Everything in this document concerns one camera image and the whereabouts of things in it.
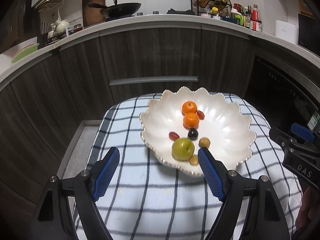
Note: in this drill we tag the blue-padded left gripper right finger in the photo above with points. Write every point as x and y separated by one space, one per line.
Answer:
264 218

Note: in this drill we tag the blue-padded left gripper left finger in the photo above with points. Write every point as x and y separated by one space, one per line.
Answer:
52 217

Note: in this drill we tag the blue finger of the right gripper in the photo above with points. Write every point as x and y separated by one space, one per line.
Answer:
302 132

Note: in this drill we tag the tan longan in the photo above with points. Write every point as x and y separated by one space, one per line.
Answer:
204 142
194 160

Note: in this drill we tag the red cherry tomato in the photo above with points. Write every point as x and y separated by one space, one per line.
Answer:
173 136
200 114

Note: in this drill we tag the green apple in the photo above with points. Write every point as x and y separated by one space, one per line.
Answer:
182 149

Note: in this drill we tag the dark blue plum with stem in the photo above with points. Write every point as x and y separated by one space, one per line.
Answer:
193 134

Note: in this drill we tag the larger orange mandarin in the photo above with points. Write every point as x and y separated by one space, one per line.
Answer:
191 120

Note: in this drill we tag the smaller orange mandarin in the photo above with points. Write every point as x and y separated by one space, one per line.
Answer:
189 107

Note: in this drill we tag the person's hand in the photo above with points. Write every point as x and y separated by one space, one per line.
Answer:
309 208

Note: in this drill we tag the built-in black dishwasher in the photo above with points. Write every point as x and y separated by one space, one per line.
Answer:
278 97

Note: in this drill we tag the white blue checked cloth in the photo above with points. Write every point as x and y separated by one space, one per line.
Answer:
147 200

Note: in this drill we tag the white rice cooker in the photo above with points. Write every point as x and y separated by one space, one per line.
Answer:
286 31

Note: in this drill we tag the black microwave oven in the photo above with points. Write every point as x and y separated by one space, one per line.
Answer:
308 36

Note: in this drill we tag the white scalloped ceramic bowl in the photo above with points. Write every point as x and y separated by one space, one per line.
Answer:
225 125

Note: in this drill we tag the green dish basin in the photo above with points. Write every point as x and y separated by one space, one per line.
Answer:
29 49

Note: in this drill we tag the white teapot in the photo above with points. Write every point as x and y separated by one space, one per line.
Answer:
62 26

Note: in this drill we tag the wooden cutting board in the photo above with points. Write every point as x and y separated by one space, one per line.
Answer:
91 16

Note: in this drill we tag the black wok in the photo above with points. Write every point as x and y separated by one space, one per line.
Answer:
117 10

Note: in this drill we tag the wooden glass wall cabinet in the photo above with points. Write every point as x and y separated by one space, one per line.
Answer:
303 8

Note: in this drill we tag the grey drawer handle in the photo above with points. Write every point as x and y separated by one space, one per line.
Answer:
153 79

